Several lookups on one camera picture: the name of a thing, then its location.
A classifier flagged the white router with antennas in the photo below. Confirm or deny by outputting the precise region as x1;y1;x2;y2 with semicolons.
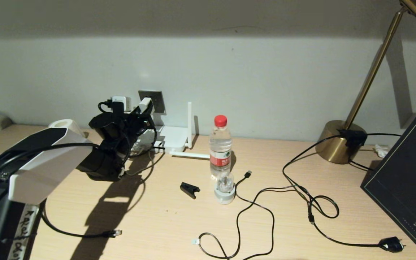
130;102;211;160

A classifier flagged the white toilet paper roll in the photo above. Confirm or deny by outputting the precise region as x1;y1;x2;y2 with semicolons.
48;119;84;138

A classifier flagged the water bottle red cap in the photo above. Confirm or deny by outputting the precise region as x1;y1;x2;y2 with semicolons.
209;115;233;179

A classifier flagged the small black clip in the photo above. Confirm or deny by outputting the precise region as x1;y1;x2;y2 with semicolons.
180;182;201;199

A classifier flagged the brass desk lamp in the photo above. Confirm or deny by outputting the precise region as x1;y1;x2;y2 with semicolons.
315;0;416;165

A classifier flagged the small white crumpled item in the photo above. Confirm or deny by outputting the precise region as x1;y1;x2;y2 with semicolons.
372;144;388;159

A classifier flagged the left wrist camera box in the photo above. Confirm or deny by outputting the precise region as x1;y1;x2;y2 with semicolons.
111;96;132;114

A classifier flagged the grey wall socket plate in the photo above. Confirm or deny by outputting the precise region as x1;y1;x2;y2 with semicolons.
138;90;166;115

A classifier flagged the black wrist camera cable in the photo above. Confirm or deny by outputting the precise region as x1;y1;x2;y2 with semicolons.
98;99;158;170

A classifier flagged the black ethernet cable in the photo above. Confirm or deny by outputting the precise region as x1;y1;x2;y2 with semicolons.
41;200;123;238

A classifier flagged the black USB cable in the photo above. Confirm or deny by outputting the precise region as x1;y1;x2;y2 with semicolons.
192;170;315;260

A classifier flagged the black box on lamp cord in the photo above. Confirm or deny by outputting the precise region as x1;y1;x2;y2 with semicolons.
336;129;367;148

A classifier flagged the black lamp power cord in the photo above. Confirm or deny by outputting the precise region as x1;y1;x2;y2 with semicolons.
282;133;406;252

